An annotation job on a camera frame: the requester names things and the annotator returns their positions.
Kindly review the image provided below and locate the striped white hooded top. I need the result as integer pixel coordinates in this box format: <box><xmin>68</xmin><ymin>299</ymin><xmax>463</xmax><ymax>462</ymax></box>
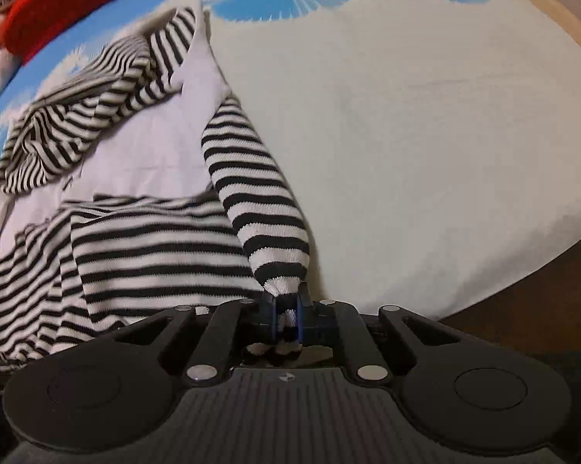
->
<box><xmin>0</xmin><ymin>0</ymin><xmax>309</xmax><ymax>382</ymax></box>

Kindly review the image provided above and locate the blue white patterned bedspread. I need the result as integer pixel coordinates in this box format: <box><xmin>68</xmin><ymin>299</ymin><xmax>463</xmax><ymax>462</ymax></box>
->
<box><xmin>0</xmin><ymin>0</ymin><xmax>581</xmax><ymax>317</ymax></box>

